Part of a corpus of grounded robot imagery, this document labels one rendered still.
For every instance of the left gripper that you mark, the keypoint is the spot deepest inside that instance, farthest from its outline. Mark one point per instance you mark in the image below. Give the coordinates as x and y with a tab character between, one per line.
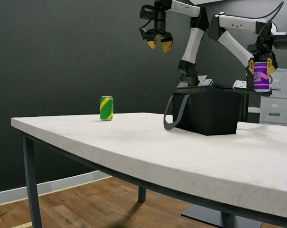
264	56

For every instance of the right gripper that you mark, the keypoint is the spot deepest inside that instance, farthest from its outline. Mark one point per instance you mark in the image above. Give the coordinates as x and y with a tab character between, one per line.
159	29

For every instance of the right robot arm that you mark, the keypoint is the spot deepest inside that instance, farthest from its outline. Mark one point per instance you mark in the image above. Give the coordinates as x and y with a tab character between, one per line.
198	24

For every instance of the black tote bag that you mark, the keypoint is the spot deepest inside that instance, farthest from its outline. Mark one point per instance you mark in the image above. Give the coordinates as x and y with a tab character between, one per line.
209	112

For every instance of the green and yellow soda can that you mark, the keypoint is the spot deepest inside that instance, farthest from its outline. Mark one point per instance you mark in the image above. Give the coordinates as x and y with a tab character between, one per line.
106	108

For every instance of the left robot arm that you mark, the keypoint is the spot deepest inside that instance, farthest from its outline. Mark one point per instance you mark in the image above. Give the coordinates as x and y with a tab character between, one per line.
218	32

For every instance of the purple drink can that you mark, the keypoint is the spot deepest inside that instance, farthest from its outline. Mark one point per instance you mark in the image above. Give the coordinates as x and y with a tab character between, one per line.
261	77

